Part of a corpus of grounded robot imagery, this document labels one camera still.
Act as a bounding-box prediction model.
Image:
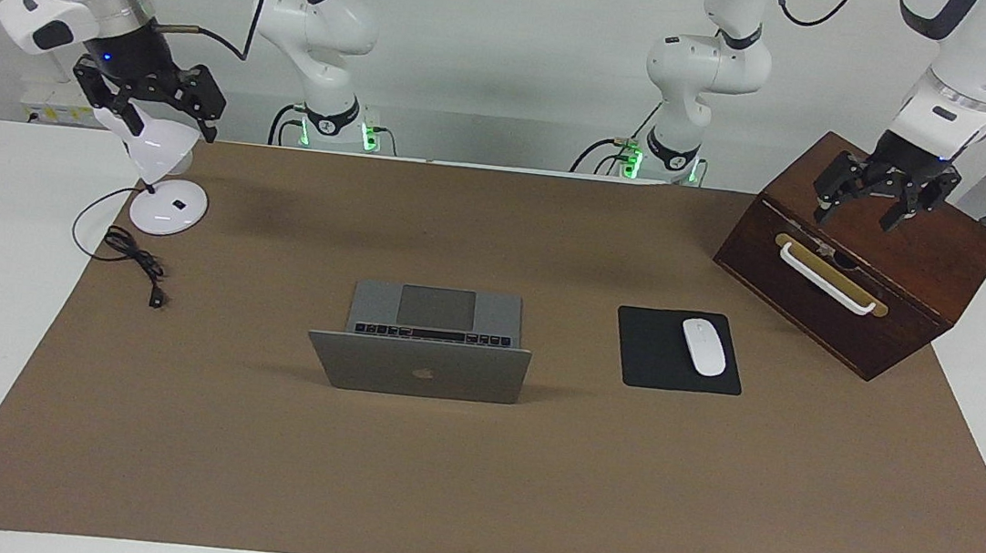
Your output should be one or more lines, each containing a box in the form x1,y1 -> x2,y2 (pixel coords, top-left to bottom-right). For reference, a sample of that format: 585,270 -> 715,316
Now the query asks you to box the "black right arm base cable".
267,101 -> 305,148

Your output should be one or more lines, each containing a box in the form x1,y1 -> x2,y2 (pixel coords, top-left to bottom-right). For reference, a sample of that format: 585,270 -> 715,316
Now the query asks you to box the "brown table mat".
0,115 -> 986,553

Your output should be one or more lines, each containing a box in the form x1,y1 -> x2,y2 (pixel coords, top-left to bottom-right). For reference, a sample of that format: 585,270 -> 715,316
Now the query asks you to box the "white computer mouse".
677,317 -> 731,379

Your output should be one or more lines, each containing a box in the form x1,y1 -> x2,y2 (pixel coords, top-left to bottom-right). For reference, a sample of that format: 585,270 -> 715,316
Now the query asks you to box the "black lamp power cable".
66,181 -> 180,311

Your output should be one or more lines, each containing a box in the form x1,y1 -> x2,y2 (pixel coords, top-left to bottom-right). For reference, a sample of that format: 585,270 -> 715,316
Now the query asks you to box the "white desk lamp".
81,107 -> 218,241

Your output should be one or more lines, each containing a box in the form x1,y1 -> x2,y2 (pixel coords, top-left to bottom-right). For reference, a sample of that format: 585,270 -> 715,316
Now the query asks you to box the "brass handle plate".
767,232 -> 896,319

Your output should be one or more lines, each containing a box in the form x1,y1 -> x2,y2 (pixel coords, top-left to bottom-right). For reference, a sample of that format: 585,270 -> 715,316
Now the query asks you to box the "black left arm base cable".
569,93 -> 664,183

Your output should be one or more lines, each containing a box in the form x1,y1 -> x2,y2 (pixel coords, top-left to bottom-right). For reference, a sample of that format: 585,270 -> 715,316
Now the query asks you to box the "black arm base cable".
569,93 -> 664,183
267,101 -> 305,148

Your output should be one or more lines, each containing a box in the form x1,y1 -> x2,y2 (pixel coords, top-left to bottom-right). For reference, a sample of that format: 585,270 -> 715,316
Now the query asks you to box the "white wall power strip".
19,77 -> 102,128

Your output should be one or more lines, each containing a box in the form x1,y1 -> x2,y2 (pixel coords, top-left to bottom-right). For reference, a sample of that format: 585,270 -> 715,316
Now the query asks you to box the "black mouse pad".
610,303 -> 750,399

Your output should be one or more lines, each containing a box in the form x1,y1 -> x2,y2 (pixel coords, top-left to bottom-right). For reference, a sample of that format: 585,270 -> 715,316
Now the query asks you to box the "silver grey laptop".
303,273 -> 539,409

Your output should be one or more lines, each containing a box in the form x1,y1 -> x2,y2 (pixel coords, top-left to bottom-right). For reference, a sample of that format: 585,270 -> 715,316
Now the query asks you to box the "white box handle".
772,241 -> 883,317

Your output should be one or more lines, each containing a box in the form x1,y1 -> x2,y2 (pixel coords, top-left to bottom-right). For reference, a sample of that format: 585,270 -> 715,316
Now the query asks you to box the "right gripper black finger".
169,62 -> 231,146
67,55 -> 152,138

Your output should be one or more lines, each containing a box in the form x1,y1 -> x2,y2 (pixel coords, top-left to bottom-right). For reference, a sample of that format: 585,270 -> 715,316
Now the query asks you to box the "dark brown wooden box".
702,121 -> 986,394

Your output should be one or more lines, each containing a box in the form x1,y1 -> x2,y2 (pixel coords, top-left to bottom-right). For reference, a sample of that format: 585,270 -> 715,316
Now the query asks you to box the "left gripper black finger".
810,148 -> 878,230
880,162 -> 963,241

